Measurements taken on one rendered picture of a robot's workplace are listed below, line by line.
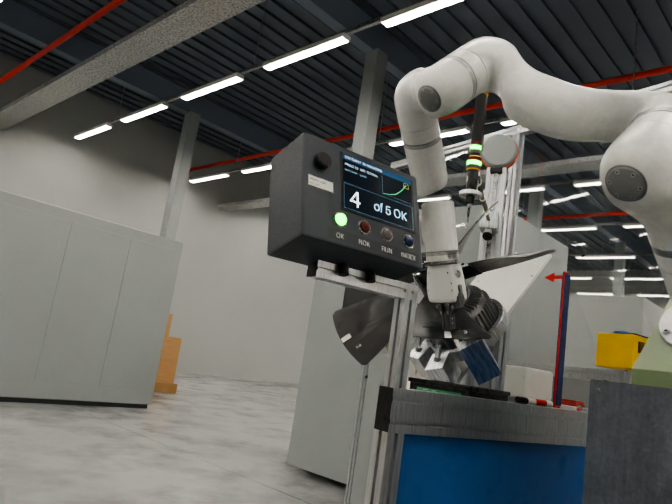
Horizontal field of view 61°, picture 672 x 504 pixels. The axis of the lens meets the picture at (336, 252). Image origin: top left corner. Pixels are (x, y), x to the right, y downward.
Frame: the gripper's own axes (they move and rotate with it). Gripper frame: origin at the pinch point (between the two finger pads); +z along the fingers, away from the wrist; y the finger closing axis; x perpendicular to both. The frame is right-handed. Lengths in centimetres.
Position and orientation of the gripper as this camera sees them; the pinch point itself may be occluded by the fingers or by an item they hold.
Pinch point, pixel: (448, 322)
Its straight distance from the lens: 153.1
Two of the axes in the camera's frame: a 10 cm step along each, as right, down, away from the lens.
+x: -8.1, 0.7, -5.8
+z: 0.9, 10.0, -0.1
